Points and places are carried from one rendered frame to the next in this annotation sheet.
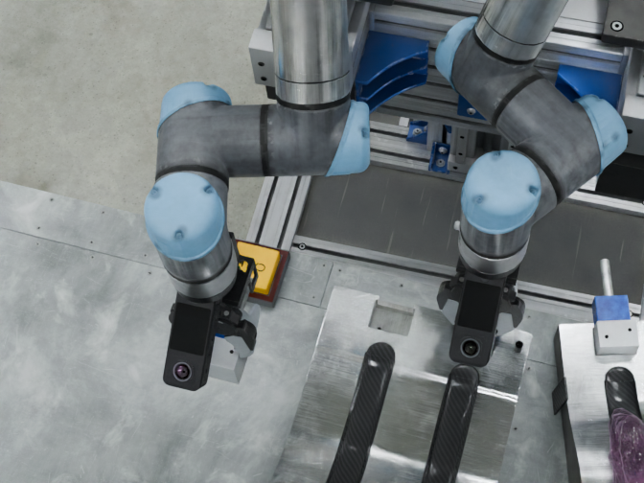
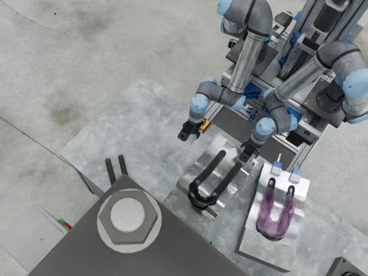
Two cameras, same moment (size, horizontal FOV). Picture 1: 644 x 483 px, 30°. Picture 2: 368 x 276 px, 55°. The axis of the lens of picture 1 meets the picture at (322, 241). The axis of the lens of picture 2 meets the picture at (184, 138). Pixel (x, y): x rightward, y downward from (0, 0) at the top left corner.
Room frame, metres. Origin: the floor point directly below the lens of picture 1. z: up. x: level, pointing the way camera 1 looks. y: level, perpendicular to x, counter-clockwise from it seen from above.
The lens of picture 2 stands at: (-0.25, 0.07, 2.65)
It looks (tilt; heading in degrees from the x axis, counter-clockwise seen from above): 66 degrees down; 7
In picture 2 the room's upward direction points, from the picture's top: 10 degrees clockwise
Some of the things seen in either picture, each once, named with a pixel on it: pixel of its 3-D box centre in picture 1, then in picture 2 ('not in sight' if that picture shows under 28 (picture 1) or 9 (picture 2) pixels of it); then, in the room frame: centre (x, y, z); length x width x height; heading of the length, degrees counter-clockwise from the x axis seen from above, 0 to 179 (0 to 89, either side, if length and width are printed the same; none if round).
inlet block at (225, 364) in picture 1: (233, 324); (194, 132); (0.57, 0.12, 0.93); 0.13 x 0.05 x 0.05; 157
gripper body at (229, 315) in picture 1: (213, 284); (195, 121); (0.55, 0.13, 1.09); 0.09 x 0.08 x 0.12; 157
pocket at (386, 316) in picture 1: (392, 320); (228, 147); (0.57, -0.08, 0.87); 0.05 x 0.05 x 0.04; 67
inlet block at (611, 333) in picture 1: (609, 306); (277, 164); (0.55, -0.36, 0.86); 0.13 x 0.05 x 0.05; 174
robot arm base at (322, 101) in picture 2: not in sight; (333, 96); (0.92, -0.53, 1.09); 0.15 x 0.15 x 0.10
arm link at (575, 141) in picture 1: (559, 139); (282, 121); (0.61, -0.26, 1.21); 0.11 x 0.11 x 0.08; 32
